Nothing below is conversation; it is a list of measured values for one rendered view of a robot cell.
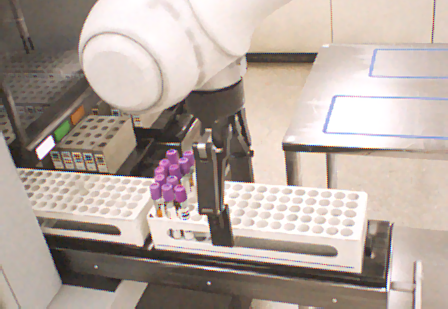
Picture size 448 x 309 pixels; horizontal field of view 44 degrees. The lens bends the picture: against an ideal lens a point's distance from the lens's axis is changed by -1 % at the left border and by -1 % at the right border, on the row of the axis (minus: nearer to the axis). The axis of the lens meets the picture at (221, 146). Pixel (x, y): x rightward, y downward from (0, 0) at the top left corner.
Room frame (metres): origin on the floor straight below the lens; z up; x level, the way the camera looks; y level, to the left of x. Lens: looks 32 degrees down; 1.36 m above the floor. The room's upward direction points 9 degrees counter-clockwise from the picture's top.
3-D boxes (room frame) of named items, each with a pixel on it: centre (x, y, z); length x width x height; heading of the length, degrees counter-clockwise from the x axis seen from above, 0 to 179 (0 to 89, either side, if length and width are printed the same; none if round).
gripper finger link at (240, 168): (0.68, -0.02, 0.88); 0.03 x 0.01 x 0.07; 68
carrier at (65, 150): (0.90, 0.25, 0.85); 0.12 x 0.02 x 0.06; 158
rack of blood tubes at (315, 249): (0.62, -0.03, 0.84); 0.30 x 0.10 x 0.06; 68
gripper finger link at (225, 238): (0.58, 0.02, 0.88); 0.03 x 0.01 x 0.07; 68
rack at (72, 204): (0.74, 0.26, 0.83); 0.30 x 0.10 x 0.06; 68
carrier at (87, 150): (0.88, 0.21, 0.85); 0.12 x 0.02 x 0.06; 158
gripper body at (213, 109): (0.63, 0.00, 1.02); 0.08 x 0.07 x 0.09; 158
